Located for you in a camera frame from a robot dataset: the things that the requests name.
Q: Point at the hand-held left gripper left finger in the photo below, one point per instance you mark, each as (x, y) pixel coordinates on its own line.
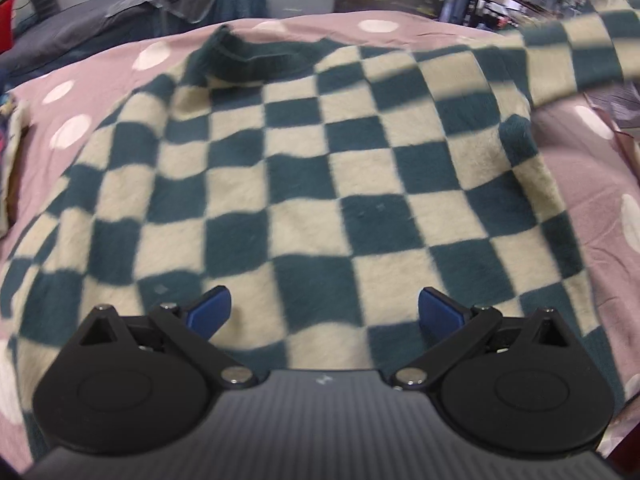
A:
(209, 310)

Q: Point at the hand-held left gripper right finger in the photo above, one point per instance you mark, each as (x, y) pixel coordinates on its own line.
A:
(440, 311)

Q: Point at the green cream checkered blanket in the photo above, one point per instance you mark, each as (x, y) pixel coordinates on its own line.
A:
(320, 190)

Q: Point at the pink dotted bedsheet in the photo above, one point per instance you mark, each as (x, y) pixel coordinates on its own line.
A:
(585, 160)

